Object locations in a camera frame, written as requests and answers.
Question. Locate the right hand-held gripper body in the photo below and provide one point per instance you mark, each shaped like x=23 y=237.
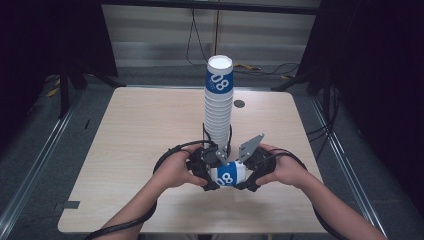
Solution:
x=260 y=163

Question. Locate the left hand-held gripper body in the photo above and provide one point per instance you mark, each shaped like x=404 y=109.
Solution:
x=203 y=160

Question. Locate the blue white paper cup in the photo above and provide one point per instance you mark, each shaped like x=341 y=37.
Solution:
x=230 y=175

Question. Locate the stack of paper cups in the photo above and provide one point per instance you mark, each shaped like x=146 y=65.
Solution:
x=218 y=110

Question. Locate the person's right hand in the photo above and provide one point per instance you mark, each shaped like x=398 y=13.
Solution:
x=286 y=171

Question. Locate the person's left hand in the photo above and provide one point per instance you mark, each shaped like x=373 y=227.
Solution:
x=173 y=170

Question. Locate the round grey table grommet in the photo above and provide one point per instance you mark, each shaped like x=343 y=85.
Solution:
x=239 y=103

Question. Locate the grey tape piece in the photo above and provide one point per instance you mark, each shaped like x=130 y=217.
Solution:
x=71 y=205

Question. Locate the black curtain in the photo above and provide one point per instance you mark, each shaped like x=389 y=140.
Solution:
x=376 y=66
x=50 y=33

